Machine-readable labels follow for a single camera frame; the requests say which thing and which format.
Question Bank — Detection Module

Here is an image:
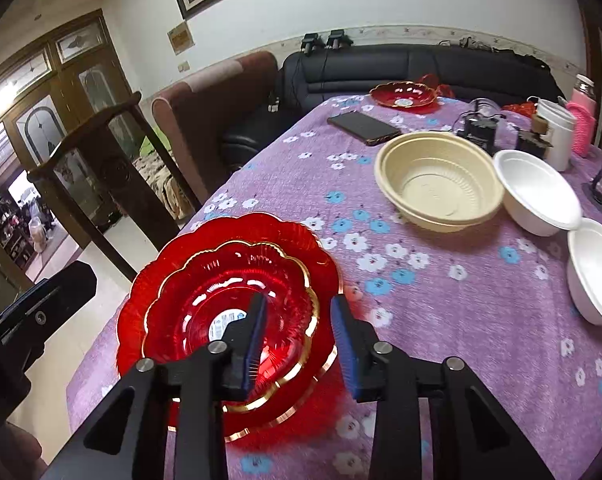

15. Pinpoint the floral blanket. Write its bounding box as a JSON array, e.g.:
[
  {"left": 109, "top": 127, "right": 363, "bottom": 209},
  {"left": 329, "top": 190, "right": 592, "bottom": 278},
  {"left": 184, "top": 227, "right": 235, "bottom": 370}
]
[{"left": 133, "top": 155, "right": 182, "bottom": 221}]

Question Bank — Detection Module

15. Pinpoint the dark brown small object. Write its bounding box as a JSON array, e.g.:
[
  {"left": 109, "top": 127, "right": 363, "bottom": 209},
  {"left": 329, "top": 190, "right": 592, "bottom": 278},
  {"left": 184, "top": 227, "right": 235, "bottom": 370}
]
[{"left": 516, "top": 115, "right": 552, "bottom": 161}]

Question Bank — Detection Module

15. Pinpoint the beige plastic bowl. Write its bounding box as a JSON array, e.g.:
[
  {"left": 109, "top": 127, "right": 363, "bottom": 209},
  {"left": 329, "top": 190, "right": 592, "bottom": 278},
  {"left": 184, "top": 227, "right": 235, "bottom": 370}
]
[{"left": 375, "top": 131, "right": 506, "bottom": 233}]

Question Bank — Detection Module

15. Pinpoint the purple floral tablecloth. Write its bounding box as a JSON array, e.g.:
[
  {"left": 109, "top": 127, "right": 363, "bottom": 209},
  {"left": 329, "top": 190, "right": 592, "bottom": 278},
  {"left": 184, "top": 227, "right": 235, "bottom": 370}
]
[{"left": 66, "top": 92, "right": 602, "bottom": 480}]

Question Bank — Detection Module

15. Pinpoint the white plastic cup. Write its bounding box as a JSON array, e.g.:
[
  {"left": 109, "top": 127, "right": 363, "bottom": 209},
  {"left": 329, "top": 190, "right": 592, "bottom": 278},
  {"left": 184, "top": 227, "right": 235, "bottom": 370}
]
[{"left": 536, "top": 99, "right": 576, "bottom": 172}]

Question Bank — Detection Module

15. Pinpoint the black smartphone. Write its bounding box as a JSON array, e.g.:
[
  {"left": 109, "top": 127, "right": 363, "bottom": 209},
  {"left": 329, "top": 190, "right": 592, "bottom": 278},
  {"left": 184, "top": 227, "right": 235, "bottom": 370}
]
[{"left": 327, "top": 111, "right": 402, "bottom": 147}]

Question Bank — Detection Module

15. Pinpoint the red gold-rimmed plate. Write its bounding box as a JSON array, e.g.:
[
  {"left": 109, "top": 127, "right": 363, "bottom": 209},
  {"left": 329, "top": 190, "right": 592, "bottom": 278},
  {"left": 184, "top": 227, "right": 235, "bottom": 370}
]
[{"left": 142, "top": 240, "right": 320, "bottom": 413}]

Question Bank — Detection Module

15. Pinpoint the black electronic device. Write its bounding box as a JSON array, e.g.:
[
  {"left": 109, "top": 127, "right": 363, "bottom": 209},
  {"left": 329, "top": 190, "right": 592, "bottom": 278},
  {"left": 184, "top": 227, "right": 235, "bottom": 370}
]
[{"left": 456, "top": 100, "right": 502, "bottom": 156}]

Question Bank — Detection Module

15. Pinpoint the dark wooden chair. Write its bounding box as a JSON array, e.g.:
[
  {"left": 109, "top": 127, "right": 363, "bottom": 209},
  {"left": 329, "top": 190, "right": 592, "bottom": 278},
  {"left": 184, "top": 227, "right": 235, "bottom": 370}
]
[{"left": 28, "top": 91, "right": 202, "bottom": 281}]

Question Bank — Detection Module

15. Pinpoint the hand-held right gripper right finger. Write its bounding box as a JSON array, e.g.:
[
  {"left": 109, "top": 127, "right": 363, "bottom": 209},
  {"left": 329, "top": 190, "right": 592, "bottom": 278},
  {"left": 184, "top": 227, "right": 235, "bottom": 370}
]
[{"left": 330, "top": 294, "right": 556, "bottom": 480}]

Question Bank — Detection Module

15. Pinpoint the brown armchair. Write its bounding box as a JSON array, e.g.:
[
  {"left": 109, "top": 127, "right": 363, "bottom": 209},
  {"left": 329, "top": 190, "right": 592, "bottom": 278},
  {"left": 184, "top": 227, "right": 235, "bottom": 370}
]
[{"left": 151, "top": 51, "right": 279, "bottom": 206}]

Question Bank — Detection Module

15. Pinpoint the small yellow wall plaque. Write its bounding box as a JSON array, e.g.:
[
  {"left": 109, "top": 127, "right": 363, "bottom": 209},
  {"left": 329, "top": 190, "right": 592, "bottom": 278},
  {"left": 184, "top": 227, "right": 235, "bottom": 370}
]
[{"left": 167, "top": 21, "right": 192, "bottom": 55}]

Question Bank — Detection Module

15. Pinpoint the person's left hand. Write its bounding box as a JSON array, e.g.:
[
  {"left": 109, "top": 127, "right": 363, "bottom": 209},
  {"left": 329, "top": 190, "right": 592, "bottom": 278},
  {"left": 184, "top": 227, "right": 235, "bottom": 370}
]
[{"left": 0, "top": 422, "right": 46, "bottom": 480}]

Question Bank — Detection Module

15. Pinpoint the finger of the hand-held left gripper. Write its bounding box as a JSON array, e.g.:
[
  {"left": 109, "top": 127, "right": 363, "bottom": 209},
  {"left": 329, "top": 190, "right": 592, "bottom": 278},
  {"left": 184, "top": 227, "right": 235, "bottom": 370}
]
[{"left": 0, "top": 261, "right": 98, "bottom": 347}]

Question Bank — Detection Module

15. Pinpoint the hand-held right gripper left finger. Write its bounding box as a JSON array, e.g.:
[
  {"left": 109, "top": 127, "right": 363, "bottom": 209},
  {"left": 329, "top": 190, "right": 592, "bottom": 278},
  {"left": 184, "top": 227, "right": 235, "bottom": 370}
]
[{"left": 43, "top": 292, "right": 269, "bottom": 480}]

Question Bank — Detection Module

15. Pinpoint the small red scalloped plate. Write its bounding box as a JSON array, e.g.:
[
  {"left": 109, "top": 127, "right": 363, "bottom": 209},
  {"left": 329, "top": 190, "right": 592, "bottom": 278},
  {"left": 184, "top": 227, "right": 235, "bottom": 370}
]
[{"left": 370, "top": 80, "right": 439, "bottom": 113}]

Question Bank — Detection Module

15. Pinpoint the wooden glass door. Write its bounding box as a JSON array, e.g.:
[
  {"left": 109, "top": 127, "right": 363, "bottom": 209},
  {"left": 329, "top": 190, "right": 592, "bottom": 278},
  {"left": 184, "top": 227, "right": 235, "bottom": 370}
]
[{"left": 0, "top": 10, "right": 146, "bottom": 211}]

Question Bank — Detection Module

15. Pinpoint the pink sleeved bottle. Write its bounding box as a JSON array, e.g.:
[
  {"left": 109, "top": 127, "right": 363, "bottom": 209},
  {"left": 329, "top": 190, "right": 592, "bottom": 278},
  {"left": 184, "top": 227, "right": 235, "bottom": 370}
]
[{"left": 566, "top": 75, "right": 598, "bottom": 157}]

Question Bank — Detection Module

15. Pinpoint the white foam bowl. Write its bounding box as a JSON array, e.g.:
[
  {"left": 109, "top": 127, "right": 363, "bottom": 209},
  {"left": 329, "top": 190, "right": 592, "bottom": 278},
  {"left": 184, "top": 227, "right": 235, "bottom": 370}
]
[
  {"left": 567, "top": 218, "right": 602, "bottom": 328},
  {"left": 493, "top": 150, "right": 582, "bottom": 237}
]

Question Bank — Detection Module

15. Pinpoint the large red scalloped plate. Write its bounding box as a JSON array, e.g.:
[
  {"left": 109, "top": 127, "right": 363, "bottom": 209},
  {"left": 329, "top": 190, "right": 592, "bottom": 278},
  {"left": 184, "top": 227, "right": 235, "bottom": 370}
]
[{"left": 116, "top": 212, "right": 342, "bottom": 443}]

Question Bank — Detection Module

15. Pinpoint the black leather sofa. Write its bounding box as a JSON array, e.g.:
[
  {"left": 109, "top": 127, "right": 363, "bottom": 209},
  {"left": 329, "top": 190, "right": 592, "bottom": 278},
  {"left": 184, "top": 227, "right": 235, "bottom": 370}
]
[{"left": 221, "top": 44, "right": 564, "bottom": 171}]

